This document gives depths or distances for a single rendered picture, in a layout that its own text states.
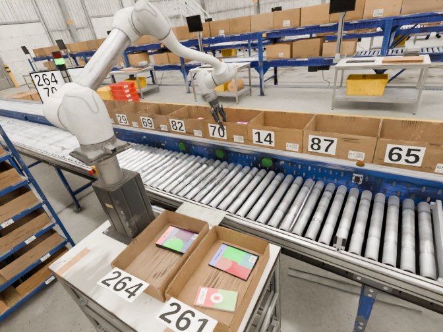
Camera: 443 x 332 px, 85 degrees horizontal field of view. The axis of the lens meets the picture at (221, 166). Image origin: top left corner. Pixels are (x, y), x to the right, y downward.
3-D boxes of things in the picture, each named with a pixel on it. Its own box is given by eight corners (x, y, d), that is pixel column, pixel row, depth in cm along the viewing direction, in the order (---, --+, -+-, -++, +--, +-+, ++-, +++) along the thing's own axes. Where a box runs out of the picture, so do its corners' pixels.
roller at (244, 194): (224, 217, 143) (223, 211, 141) (261, 172, 179) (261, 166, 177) (231, 220, 141) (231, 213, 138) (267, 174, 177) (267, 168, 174)
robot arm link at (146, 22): (174, 21, 132) (157, 23, 139) (151, -10, 116) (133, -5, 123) (165, 41, 129) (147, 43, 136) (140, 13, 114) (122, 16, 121)
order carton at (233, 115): (205, 139, 200) (202, 119, 191) (224, 126, 220) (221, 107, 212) (248, 145, 180) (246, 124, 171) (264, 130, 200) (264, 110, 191)
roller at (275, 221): (265, 232, 130) (265, 224, 127) (296, 180, 166) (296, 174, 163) (274, 235, 127) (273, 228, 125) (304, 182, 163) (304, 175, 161)
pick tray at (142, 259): (116, 278, 111) (108, 264, 106) (169, 222, 139) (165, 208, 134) (164, 304, 98) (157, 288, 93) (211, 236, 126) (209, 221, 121)
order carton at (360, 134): (302, 154, 159) (302, 130, 151) (314, 136, 179) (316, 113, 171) (372, 165, 139) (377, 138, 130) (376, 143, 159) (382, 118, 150)
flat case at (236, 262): (246, 282, 101) (246, 280, 100) (208, 266, 110) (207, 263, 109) (259, 257, 110) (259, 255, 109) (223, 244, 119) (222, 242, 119)
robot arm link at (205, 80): (200, 95, 172) (217, 87, 168) (190, 74, 168) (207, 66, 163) (204, 93, 182) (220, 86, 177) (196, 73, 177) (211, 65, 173)
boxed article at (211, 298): (235, 313, 91) (234, 311, 90) (194, 306, 95) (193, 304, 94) (238, 294, 97) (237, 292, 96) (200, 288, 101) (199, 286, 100)
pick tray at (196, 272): (169, 307, 96) (162, 292, 91) (217, 238, 124) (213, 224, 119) (233, 343, 83) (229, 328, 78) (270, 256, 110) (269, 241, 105)
